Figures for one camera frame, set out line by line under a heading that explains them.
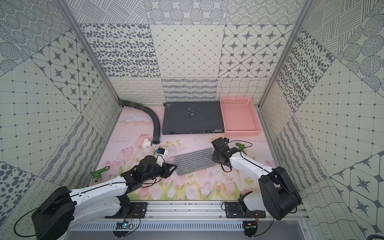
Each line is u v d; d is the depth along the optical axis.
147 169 0.64
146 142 0.96
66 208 0.42
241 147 0.97
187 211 0.75
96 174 0.84
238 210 0.73
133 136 1.02
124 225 0.70
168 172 0.75
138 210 0.73
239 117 1.14
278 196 0.42
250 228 0.72
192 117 1.08
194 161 0.90
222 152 0.66
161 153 0.75
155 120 1.09
